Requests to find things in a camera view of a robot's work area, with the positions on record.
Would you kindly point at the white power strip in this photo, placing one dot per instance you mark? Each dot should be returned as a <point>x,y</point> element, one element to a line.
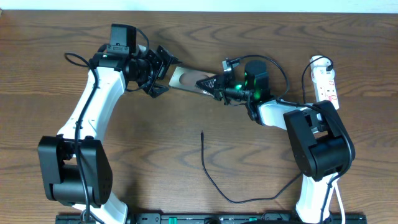
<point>322,75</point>

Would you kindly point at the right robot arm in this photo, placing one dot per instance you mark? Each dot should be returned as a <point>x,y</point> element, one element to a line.
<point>320,143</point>

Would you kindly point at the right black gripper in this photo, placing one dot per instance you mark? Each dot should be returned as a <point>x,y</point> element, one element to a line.
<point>219,82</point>

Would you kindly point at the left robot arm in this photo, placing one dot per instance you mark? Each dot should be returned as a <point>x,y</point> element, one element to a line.
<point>74,166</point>

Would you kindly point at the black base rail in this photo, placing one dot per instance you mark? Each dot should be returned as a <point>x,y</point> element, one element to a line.
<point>270,217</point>

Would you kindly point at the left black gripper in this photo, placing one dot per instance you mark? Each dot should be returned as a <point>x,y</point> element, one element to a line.
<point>170,58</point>

